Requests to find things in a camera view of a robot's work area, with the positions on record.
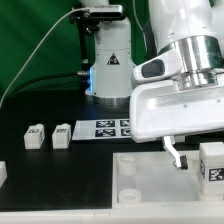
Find white marker sheet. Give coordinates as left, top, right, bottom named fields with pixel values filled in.
left=72, top=119, right=131, bottom=141

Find black cables on table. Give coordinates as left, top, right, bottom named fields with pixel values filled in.
left=9, top=73, right=88, bottom=98

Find white square table top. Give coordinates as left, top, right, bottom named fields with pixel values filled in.
left=112, top=151, right=224, bottom=208

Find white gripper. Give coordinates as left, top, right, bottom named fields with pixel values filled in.
left=129, top=74, right=224, bottom=170

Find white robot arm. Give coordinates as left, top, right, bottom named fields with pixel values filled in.
left=82, top=0, right=224, bottom=169

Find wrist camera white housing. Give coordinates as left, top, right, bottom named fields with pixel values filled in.
left=131, top=49, right=182, bottom=88

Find white front table rail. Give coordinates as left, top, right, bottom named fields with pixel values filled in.
left=0, top=207, right=224, bottom=224

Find white camera cable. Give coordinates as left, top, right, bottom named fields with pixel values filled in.
left=0, top=0, right=148, bottom=108

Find white block left edge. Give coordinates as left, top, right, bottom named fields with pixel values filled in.
left=0, top=161, right=7, bottom=188

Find black camera on stand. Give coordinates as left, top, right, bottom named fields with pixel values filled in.
left=87, top=5, right=123, bottom=20

